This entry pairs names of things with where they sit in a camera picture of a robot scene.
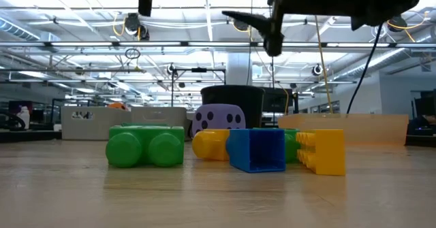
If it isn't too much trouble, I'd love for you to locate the orange foam die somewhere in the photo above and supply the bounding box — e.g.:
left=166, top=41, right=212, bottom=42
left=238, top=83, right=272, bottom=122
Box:
left=107, top=101, right=129, bottom=112

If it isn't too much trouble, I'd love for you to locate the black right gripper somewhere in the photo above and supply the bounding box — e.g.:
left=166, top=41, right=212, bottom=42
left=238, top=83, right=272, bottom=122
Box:
left=221, top=0, right=352, bottom=58

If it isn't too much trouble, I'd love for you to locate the long yellow toy brick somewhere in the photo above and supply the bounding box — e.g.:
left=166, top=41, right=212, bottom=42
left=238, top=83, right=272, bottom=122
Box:
left=294, top=129, right=347, bottom=177

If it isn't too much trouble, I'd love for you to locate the person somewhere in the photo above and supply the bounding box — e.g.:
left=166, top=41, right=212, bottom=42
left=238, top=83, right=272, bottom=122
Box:
left=407, top=114, right=436, bottom=136

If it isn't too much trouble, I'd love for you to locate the yellow cable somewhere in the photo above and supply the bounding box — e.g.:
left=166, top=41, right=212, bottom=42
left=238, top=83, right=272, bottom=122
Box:
left=313, top=15, right=334, bottom=114

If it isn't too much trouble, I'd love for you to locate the yellow round-stud toy brick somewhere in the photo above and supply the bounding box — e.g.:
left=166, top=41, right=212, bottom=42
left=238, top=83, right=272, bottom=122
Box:
left=191, top=129, right=231, bottom=162

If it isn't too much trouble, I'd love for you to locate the orange translucent tray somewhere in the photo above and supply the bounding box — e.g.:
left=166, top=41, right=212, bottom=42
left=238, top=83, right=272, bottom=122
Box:
left=277, top=113, right=410, bottom=146

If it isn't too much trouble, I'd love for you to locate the blue hollow toy brick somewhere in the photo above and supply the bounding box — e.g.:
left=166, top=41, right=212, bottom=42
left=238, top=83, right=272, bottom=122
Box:
left=225, top=127, right=287, bottom=174

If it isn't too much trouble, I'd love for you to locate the medium green toy brick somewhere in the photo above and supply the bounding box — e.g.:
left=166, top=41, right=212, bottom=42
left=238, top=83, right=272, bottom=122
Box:
left=252, top=127, right=302, bottom=165

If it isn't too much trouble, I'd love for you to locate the purple foam die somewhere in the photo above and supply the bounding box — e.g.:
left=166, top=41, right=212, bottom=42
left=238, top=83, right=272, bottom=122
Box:
left=190, top=103, right=247, bottom=137

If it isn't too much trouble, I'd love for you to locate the large green toy brick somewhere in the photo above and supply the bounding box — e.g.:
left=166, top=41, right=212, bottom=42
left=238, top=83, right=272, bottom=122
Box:
left=105, top=125, right=186, bottom=169

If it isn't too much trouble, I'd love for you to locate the dark computer monitor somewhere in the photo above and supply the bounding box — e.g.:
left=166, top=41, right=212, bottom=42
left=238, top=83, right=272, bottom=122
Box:
left=8, top=100, right=33, bottom=115
left=413, top=90, right=436, bottom=117

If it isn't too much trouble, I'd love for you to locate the black bucket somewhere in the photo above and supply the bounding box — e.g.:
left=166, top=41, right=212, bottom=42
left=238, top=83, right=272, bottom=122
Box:
left=200, top=84, right=266, bottom=129

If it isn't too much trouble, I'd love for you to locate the black background desk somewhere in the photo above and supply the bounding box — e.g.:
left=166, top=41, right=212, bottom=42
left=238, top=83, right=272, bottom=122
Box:
left=0, top=129, right=62, bottom=144

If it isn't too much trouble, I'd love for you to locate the white bottle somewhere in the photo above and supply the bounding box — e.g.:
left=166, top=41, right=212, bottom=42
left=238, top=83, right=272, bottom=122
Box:
left=16, top=105, right=32, bottom=130

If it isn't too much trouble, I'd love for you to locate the black camera stand frame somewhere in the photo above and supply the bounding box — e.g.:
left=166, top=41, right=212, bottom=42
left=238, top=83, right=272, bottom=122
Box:
left=170, top=64, right=228, bottom=107

